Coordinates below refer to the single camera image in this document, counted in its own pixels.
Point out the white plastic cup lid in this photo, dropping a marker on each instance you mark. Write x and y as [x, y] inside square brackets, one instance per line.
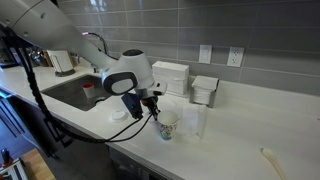
[119, 116]

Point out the clear acrylic holder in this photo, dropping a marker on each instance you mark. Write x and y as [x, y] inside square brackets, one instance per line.
[195, 121]

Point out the white metal frame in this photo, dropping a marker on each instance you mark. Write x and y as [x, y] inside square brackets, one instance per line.
[13, 171]

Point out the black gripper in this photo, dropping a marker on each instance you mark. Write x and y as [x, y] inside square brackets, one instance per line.
[148, 99]

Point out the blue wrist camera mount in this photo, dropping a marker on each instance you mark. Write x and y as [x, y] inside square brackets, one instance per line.
[131, 103]

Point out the black red bottle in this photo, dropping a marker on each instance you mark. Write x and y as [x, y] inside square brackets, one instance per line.
[6, 156]

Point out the white power outlet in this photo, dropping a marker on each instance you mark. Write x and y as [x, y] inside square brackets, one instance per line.
[235, 56]

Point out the stainless dishwasher front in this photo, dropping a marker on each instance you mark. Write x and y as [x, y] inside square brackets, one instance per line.
[133, 168]

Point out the patterned paper cup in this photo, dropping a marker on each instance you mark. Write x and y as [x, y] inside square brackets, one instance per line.
[167, 128]

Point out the black paper towel holder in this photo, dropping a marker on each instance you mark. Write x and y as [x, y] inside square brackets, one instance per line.
[65, 72]

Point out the small chrome tap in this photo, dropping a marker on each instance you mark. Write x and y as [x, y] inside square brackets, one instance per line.
[95, 69]

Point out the dark cabinet front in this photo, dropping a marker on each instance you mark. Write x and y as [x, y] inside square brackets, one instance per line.
[86, 156]

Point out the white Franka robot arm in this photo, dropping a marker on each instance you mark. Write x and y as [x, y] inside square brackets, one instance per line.
[50, 26]

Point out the white cup red inside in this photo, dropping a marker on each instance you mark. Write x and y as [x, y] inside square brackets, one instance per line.
[88, 91]

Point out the white paper towel roll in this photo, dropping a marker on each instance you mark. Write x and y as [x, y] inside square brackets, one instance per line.
[61, 61]

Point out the stainless steel sink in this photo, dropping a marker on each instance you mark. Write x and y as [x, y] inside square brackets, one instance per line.
[66, 91]

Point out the tall chrome gooseneck faucet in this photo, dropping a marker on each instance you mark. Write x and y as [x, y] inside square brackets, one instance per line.
[101, 40]

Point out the cream plastic spoon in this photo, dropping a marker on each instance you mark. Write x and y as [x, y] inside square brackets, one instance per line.
[271, 158]

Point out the white light switch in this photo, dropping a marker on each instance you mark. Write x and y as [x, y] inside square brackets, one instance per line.
[205, 54]

